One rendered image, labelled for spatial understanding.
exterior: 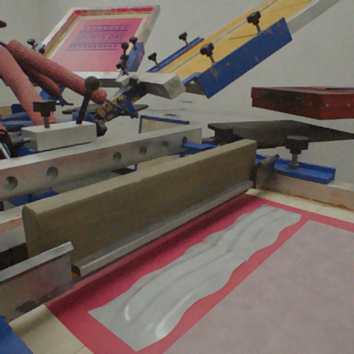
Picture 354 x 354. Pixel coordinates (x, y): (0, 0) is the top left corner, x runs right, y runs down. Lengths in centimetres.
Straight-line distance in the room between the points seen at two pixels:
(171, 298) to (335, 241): 26
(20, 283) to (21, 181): 26
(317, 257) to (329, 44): 207
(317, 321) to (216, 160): 25
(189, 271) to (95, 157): 31
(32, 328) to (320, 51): 231
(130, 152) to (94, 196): 33
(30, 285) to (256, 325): 20
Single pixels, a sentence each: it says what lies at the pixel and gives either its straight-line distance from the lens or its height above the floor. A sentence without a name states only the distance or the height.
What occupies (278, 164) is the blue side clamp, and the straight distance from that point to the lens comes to 67.
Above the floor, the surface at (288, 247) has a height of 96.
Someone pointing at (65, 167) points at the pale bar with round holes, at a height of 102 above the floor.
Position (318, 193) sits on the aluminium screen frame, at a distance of 63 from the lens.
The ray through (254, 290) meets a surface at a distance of 37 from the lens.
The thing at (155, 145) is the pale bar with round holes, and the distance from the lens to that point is 70.
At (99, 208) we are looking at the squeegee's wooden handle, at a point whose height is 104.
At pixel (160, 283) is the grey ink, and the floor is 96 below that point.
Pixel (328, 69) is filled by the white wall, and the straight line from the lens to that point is 242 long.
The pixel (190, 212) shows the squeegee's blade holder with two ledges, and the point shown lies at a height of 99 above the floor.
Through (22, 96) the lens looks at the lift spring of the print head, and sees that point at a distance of 88.
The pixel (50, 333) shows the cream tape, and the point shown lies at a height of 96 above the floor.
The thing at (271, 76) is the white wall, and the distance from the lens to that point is 256.
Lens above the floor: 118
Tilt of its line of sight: 18 degrees down
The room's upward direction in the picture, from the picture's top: straight up
